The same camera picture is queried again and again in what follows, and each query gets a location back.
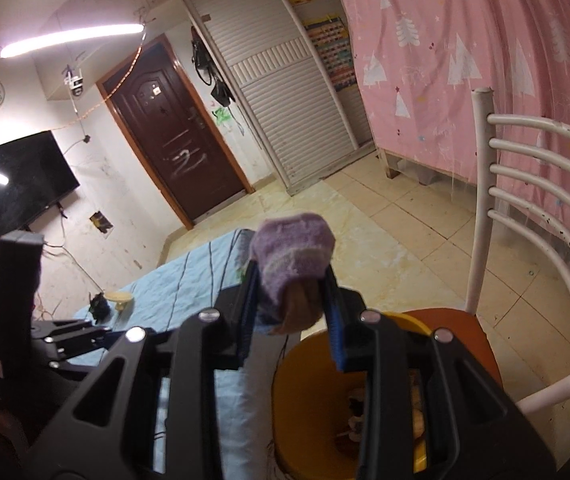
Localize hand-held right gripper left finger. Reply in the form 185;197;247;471
25;257;262;480

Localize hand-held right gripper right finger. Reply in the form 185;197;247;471
322;264;558;480

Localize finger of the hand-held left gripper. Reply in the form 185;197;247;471
52;332;128;372
47;320;114;344

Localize purple knit sock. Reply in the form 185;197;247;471
251;214;336;336

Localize yellow plastic basin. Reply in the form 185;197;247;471
271;310;446;480

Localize black crumpled wrapper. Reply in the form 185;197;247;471
89;293;112;319

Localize beige round stand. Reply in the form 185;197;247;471
103;290;134;311

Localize light blue checked blanket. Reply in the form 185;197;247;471
72;228;286;480

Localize black flat television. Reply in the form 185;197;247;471
0;130;82;237

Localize dark brown door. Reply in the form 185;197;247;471
97;42;256;229

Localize white louvered wardrobe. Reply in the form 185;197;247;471
184;0;381;197

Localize white metal chair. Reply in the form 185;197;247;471
404;87;570;417

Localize black hanging bags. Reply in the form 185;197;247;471
190;27;236;106

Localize colourful chart poster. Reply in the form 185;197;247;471
302;15;358;92

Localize ceiling tube light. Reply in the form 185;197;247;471
0;22;146;59

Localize pink tree-print curtain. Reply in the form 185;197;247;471
334;0;570;252

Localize small dark wall picture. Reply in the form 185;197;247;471
89;211;114;235

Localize wooden bed frame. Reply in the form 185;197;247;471
377;147;476;187

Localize orange string cable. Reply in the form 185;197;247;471
0;22;146;132

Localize white security camera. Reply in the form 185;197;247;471
63;67;86;97

